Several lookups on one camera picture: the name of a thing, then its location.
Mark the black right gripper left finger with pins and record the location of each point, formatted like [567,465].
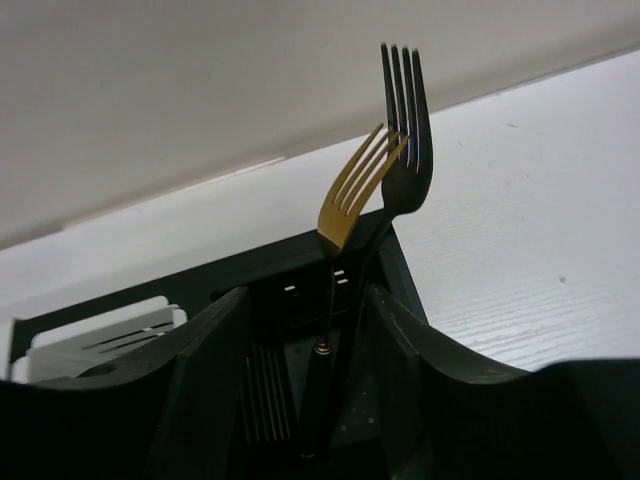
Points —
[163,411]

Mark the black fork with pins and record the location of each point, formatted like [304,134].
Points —
[404,190]

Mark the gold fork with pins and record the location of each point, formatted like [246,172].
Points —
[339,214]

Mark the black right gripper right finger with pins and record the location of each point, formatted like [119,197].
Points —
[449,412]

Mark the black utensil caddy frame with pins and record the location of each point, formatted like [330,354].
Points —
[300,260]

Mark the white bin in black caddy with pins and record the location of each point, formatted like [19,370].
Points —
[69,350]

